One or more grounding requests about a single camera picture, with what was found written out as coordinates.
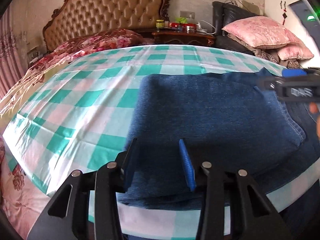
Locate blue denim jeans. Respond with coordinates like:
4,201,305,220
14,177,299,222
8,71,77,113
117,69,319,210

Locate person right hand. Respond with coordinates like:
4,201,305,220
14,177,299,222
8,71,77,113
309,102,320,138

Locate small pink satin pillow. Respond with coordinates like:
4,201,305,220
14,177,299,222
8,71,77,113
277,44,314,61

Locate plaid beige blanket pile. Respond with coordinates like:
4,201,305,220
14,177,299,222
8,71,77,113
227,34,302,69

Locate large pink satin pillow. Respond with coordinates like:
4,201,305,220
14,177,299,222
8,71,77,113
223,16,301,49

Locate white wardrobe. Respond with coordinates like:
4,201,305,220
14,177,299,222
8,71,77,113
263,0,320,68

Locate red chinese knot ornament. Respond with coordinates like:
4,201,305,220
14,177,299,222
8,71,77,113
280,1,287,25

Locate green white checkered tablecloth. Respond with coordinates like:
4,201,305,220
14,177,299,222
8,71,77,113
2,44,320,240

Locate black leather armchair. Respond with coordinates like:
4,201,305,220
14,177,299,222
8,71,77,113
212,1,263,57

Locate dark wooden nightstand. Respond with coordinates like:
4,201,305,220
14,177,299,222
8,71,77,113
152,30,216,47

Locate red floral bed quilt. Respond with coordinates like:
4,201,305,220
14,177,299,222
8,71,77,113
1,29,147,239

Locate green crumpled bag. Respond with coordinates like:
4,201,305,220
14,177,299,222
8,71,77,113
175,17,188,24

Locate yellow lidded jar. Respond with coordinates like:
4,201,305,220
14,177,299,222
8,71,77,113
156,19,165,29

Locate pink striped curtain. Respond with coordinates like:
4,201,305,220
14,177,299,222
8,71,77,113
0,6,26,99

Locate tufted tan leather headboard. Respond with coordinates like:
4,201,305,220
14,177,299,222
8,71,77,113
43,0,170,52

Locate white charger with cable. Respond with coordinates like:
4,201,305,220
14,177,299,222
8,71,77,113
196,20,216,35

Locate wall power outlet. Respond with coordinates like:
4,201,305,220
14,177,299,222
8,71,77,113
180,11,195,19

